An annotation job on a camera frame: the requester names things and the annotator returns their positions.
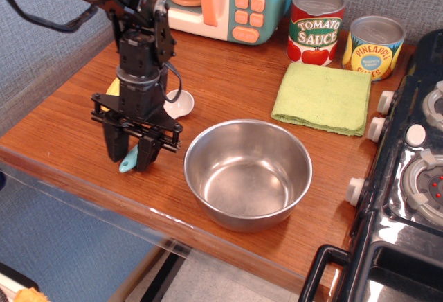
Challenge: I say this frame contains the tomato sauce can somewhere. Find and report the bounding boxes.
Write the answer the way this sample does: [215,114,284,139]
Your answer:
[287,0,346,66]

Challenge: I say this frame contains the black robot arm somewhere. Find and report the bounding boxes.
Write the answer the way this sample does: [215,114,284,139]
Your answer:
[83,0,183,171]

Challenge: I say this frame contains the white ladle with teal handle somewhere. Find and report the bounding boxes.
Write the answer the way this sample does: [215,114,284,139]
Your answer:
[119,90,195,173]

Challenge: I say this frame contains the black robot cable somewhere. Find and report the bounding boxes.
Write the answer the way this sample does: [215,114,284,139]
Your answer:
[0,0,99,33]

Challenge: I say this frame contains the green folded cloth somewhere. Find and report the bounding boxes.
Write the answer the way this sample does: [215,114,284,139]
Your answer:
[271,63,372,136]

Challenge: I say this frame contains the pineapple slices can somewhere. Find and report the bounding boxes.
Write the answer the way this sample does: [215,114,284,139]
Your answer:
[342,15,406,81]

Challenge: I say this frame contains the black toy stove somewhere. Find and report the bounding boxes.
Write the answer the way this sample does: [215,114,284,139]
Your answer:
[300,30,442,301]

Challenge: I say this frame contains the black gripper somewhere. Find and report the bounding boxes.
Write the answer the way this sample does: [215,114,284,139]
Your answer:
[91,73,183,172]

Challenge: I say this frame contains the yellow toy corn cob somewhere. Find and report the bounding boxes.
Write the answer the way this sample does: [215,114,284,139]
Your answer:
[105,78,120,97]

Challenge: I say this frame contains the teal toy microwave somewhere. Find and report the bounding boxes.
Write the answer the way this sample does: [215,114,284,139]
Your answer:
[168,0,291,45]

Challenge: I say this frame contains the stainless steel pot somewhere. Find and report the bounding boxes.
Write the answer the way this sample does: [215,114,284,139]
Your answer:
[183,119,313,233]

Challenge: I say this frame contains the white stove knob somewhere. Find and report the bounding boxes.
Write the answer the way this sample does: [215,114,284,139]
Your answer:
[377,91,395,115]
[367,117,386,143]
[345,177,365,207]

